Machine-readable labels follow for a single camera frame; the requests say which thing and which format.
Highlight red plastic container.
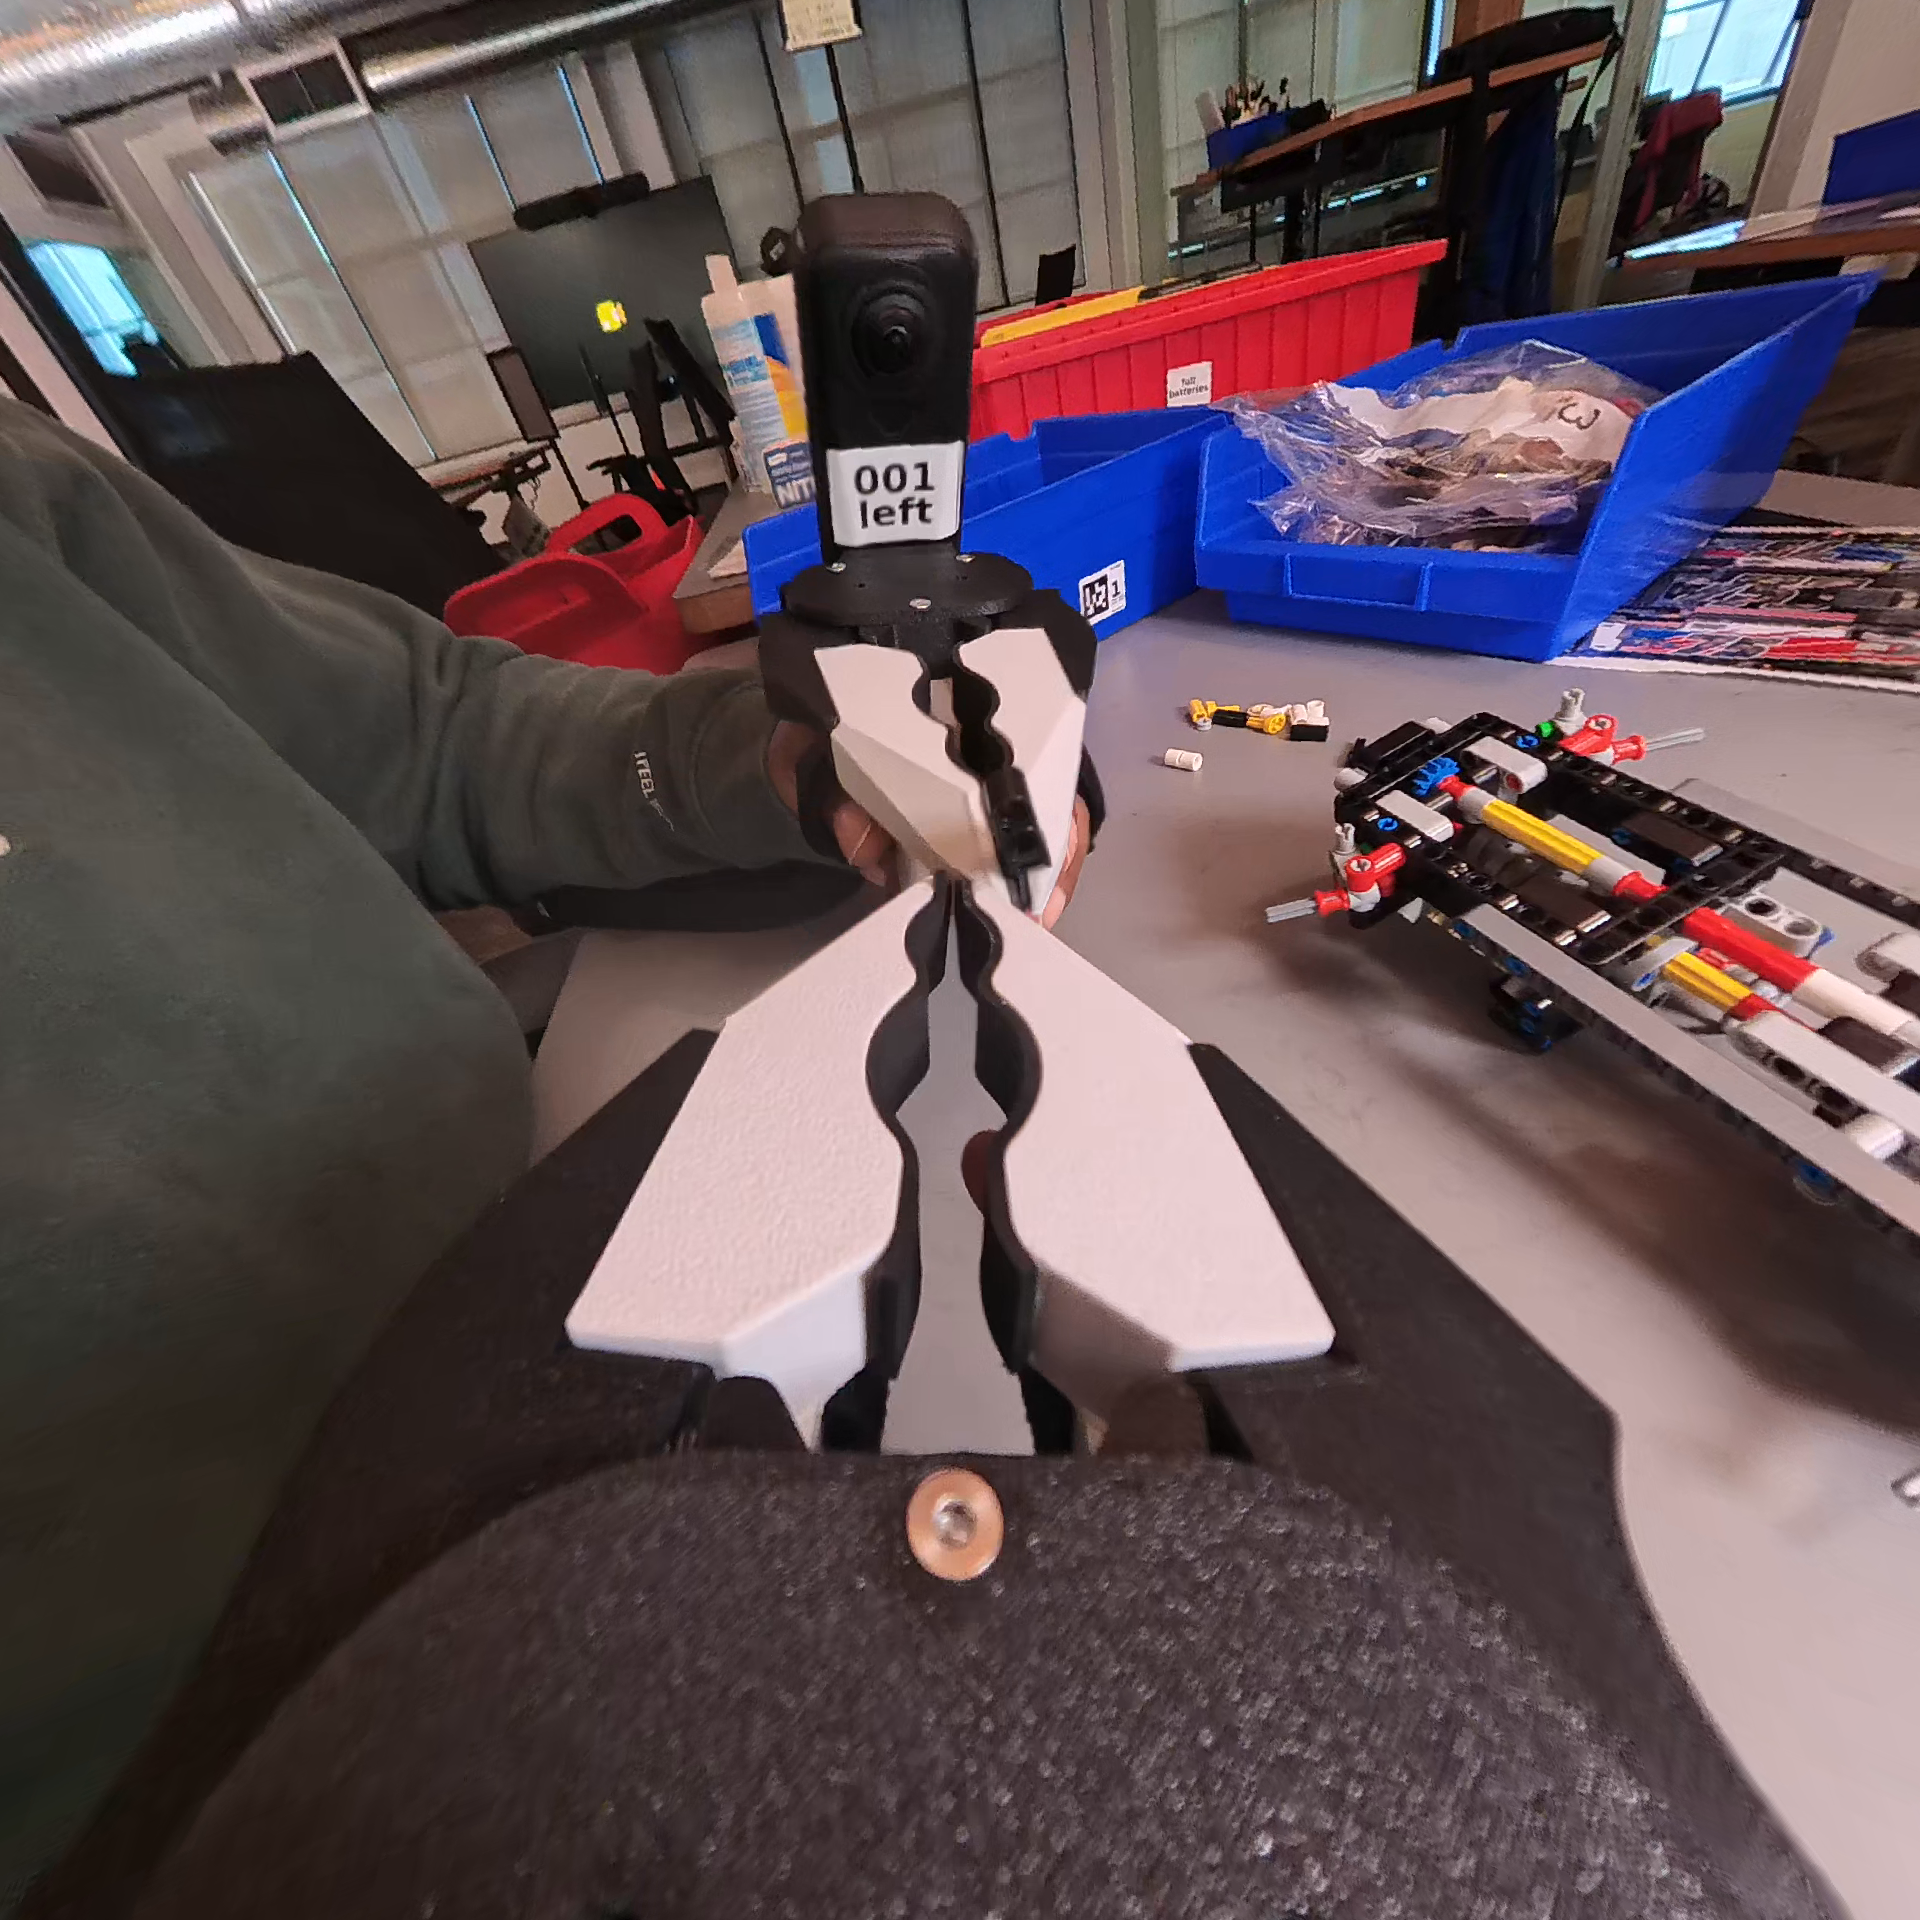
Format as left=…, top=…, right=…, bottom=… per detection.
left=441, top=492, right=705, bottom=674

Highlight person's left forearm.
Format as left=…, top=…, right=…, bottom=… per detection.
left=404, top=598, right=823, bottom=922

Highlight red storage bin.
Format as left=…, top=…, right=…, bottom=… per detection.
left=967, top=241, right=1449, bottom=445

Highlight white bottle blue label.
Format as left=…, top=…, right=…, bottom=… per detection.
left=698, top=256, right=813, bottom=500

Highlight lego car chassis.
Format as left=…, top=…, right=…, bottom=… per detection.
left=1263, top=690, right=1920, bottom=1241

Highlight large blue storage bin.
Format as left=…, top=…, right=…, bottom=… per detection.
left=1194, top=272, right=1884, bottom=662

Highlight dark wall monitor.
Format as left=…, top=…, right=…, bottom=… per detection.
left=468, top=177, right=740, bottom=409

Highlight lego instruction booklet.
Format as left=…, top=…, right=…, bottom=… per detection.
left=1559, top=525, right=1920, bottom=692

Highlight standing desk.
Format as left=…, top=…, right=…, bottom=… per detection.
left=1169, top=8, right=1624, bottom=301

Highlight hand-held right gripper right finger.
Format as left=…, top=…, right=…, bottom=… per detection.
left=967, top=890, right=1338, bottom=1453

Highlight plastic bags of lego parts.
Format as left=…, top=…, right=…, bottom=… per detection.
left=1217, top=338, right=1671, bottom=553

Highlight person's left hand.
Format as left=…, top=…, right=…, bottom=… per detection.
left=816, top=795, right=912, bottom=893

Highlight silver ventilation duct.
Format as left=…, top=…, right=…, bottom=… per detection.
left=0, top=0, right=784, bottom=136

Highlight blue storage bin white label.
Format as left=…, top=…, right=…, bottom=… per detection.
left=743, top=408, right=1233, bottom=648

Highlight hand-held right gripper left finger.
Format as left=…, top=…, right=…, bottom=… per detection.
left=564, top=882, right=938, bottom=1453

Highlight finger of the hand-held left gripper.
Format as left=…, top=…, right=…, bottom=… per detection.
left=813, top=645, right=998, bottom=886
left=958, top=626, right=1093, bottom=906

